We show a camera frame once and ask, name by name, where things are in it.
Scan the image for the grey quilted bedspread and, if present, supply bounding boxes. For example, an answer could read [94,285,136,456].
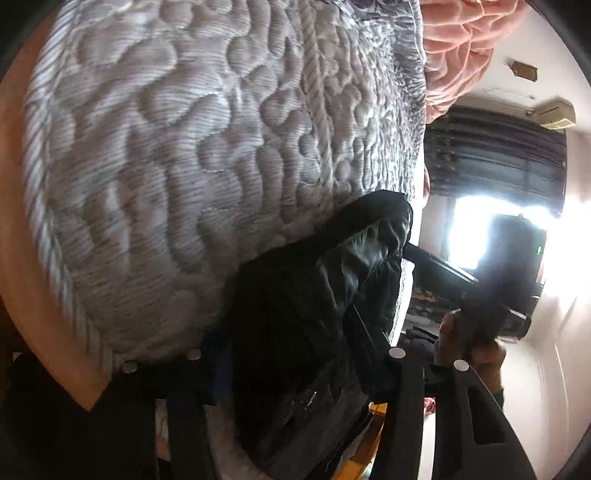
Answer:
[25,1,426,373]

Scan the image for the beige air conditioner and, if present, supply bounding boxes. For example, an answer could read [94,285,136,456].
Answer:
[533,99,576,130]

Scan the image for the black pants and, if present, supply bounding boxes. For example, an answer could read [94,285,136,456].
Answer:
[228,190,413,479]

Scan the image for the black curtain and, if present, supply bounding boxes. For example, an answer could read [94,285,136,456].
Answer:
[424,106,567,215]

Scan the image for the pink comforter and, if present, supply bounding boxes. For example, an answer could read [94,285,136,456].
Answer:
[420,0,528,124]

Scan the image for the person right hand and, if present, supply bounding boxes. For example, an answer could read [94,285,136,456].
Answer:
[434,310,506,394]

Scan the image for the small brown wall plaque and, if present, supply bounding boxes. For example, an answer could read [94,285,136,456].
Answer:
[509,60,538,83]

